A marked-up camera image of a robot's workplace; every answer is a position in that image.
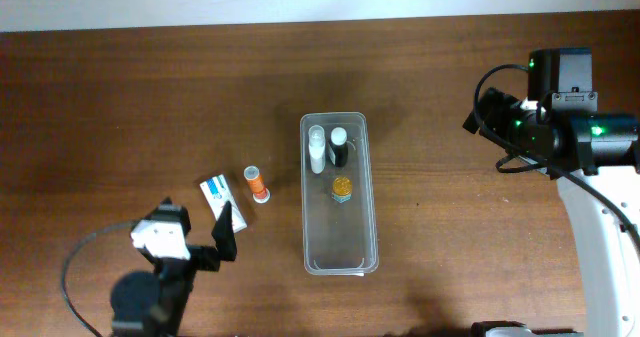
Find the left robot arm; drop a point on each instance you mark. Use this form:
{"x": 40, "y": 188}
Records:
{"x": 153, "y": 303}

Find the gold lid small jar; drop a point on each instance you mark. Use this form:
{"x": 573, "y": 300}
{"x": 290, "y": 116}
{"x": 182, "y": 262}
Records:
{"x": 342, "y": 189}

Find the white Panadol box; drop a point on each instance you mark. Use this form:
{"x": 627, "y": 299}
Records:
{"x": 217, "y": 193}

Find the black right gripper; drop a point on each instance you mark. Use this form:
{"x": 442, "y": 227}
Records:
{"x": 505, "y": 107}

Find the clear plastic container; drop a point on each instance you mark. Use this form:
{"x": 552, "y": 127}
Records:
{"x": 338, "y": 238}

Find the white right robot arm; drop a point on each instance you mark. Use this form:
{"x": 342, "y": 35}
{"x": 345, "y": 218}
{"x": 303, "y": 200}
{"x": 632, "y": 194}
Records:
{"x": 602, "y": 203}

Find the orange tablet tube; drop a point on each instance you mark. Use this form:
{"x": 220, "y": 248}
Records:
{"x": 254, "y": 179}

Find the white pump bottle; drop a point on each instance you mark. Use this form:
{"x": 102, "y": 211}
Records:
{"x": 317, "y": 148}

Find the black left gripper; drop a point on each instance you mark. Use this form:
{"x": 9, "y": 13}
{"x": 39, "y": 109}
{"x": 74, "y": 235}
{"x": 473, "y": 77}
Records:
{"x": 208, "y": 256}

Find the dark bottle white cap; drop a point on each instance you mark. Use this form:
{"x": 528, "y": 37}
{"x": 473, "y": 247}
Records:
{"x": 338, "y": 149}

